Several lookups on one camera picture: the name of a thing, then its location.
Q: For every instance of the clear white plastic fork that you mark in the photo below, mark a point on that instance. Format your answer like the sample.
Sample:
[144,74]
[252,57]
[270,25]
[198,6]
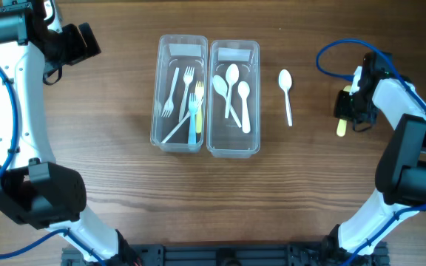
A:
[169,105]

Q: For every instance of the right clear plastic container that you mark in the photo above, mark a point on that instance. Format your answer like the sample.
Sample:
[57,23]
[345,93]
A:
[224,138]

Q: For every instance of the slim white plastic fork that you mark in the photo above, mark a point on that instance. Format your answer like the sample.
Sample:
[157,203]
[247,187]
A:
[172,132]

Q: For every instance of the white plastic utensil handle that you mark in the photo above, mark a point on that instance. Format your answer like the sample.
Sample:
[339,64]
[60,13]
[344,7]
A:
[193,107]

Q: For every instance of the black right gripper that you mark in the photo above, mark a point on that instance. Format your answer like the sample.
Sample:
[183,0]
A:
[348,108]

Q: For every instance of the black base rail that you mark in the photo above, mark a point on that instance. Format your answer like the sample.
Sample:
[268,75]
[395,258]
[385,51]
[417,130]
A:
[292,254]

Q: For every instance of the yellow plastic fork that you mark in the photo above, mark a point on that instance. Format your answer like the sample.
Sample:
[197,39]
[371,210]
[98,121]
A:
[199,92]

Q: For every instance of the left clear plastic container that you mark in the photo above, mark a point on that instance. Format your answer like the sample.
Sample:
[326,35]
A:
[180,51]

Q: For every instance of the clear plastic container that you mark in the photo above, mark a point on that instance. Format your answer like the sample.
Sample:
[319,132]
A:
[180,51]
[224,138]

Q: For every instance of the cream plastic spoon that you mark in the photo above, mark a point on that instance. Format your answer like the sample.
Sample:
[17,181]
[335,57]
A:
[285,83]

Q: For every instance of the yellow plastic spoon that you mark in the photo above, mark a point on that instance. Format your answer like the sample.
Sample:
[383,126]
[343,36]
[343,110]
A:
[341,126]

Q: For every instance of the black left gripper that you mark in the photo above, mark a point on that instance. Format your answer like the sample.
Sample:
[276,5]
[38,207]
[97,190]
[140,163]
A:
[78,42]

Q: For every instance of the wide white plastic spoon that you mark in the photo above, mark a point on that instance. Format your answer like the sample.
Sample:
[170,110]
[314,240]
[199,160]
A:
[244,90]

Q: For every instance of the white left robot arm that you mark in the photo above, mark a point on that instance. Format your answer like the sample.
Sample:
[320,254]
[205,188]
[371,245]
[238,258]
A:
[35,46]

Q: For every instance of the translucent white plastic spoon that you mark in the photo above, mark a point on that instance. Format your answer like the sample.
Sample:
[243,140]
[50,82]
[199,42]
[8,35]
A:
[221,88]

